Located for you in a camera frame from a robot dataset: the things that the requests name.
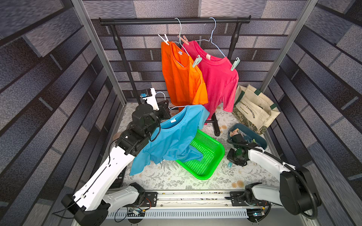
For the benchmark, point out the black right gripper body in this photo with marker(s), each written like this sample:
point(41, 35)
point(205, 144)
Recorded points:
point(236, 138)

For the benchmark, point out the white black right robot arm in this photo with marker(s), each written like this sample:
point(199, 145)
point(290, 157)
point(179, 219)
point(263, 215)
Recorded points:
point(277, 175)

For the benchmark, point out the pink t-shirt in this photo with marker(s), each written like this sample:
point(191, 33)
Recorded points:
point(221, 82)

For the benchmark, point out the white wire hanger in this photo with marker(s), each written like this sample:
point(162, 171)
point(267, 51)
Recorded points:
point(180, 42)

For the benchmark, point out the floral table cloth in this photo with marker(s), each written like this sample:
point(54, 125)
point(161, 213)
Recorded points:
point(169, 175)

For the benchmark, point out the dusty pink clothespin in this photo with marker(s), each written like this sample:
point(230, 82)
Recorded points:
point(183, 39)

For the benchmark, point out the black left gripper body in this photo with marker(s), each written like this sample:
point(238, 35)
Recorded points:
point(162, 114)

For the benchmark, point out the teal clothespin tray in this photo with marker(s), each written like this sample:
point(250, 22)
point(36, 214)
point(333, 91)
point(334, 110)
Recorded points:
point(248, 134)

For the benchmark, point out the blue t-shirt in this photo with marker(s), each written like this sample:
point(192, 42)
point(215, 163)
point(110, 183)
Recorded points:
point(172, 140)

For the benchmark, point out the orange t-shirt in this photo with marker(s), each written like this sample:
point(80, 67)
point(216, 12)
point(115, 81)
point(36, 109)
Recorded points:
point(184, 82)

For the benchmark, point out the light blue wire hanger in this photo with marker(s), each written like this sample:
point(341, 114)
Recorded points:
point(211, 37)

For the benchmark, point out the cream canvas tote bag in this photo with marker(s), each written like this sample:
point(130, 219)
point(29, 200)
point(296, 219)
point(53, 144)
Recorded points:
point(254, 109)

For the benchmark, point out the white clothespin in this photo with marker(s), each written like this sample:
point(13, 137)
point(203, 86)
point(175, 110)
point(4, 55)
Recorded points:
point(164, 39)

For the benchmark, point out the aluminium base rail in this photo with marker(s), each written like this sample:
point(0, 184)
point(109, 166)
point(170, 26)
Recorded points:
point(189, 200)

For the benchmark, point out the sage green clothespin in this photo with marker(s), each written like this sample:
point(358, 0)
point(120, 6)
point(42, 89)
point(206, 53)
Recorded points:
point(197, 61)

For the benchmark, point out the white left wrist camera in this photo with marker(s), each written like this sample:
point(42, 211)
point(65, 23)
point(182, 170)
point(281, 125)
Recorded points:
point(149, 96)

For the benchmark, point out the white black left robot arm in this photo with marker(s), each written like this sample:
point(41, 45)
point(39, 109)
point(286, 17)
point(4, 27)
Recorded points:
point(123, 151)

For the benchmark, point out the mint green clothespin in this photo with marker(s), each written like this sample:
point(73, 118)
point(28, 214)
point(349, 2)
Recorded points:
point(235, 64)

